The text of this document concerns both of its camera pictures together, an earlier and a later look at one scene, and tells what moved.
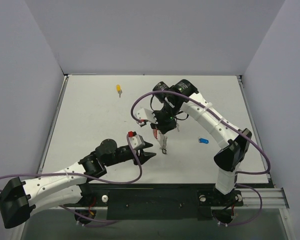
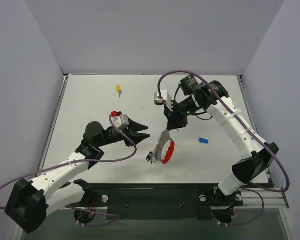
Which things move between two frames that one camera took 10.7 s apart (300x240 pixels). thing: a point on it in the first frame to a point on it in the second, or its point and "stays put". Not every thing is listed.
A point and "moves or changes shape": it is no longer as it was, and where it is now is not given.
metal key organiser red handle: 162,139 moves or changes shape
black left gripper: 137,155 to 126,135
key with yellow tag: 118,90 stays put
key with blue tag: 203,140 stays put
